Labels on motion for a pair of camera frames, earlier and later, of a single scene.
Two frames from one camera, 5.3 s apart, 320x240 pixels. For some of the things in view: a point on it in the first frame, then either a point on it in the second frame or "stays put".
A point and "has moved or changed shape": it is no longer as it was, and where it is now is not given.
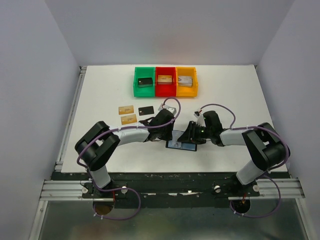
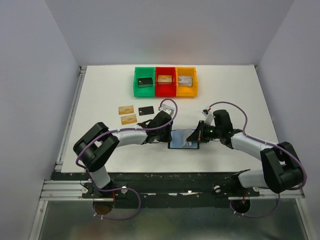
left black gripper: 169,136 stays put
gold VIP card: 126,109 stays put
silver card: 175,143 has moved or changed shape
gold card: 128,119 stays put
